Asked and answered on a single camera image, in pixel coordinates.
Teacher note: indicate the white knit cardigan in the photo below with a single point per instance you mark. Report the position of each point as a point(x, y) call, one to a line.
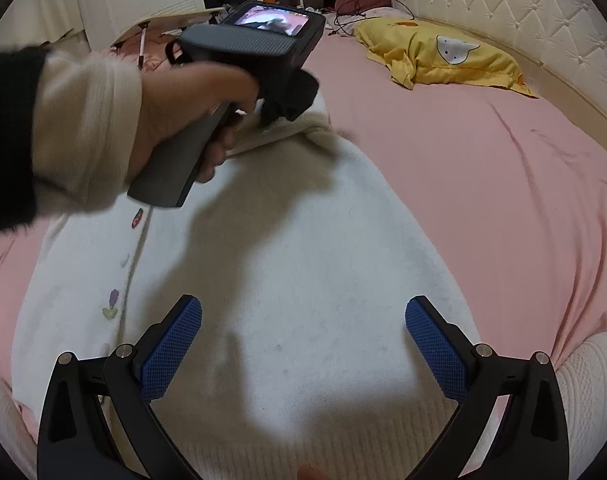
point(293, 260)

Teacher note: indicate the folding bed table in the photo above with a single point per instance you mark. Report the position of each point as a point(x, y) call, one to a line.
point(178, 17)

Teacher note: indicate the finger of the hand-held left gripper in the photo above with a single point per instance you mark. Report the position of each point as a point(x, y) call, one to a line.
point(291, 95)

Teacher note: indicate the pink duvet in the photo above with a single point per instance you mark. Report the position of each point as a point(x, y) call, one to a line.
point(156, 47)

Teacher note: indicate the person's left forearm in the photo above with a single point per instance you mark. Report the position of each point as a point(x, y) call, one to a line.
point(58, 130)

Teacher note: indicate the person's left hand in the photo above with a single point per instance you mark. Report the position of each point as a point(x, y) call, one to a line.
point(183, 100)

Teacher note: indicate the cream tufted headboard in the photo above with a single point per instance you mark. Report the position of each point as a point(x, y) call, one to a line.
point(523, 15)

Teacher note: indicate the white textured cloth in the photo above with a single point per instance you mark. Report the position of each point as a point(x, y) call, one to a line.
point(588, 395)

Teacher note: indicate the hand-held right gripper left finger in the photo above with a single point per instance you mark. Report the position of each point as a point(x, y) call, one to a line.
point(176, 350)

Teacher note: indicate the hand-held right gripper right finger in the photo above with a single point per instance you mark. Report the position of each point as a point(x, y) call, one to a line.
point(433, 345)

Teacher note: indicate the pink bed sheet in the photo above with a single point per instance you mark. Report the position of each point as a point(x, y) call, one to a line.
point(483, 160)

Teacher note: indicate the yellow printed pillow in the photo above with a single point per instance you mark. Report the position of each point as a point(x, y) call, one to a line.
point(433, 55)

